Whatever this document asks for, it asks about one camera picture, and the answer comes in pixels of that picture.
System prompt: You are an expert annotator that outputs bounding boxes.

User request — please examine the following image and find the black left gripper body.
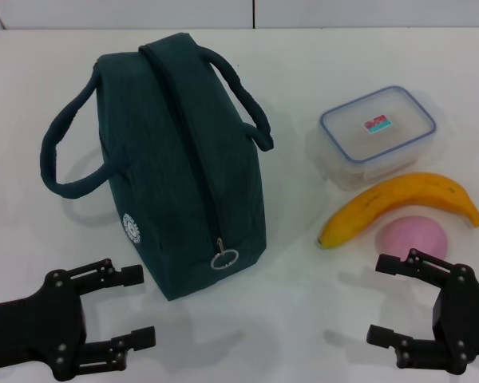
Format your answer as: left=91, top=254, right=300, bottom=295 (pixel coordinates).
left=0, top=270, right=88, bottom=381

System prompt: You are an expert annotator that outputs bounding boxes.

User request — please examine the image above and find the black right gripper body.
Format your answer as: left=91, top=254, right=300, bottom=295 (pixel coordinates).
left=430, top=265, right=479, bottom=377

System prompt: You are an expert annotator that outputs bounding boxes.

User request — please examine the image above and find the pink peach toy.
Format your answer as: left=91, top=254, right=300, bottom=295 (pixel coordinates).
left=375, top=215, right=449, bottom=262

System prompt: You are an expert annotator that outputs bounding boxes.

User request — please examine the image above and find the yellow banana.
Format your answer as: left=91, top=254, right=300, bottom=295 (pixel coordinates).
left=317, top=172, right=479, bottom=251

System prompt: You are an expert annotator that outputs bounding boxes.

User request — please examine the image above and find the dark teal lunch bag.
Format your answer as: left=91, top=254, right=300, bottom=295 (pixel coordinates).
left=39, top=32, right=275, bottom=302

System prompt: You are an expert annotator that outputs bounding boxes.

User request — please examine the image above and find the clear lunch box blue rim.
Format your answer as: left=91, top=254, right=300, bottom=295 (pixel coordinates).
left=309, top=85, right=438, bottom=192

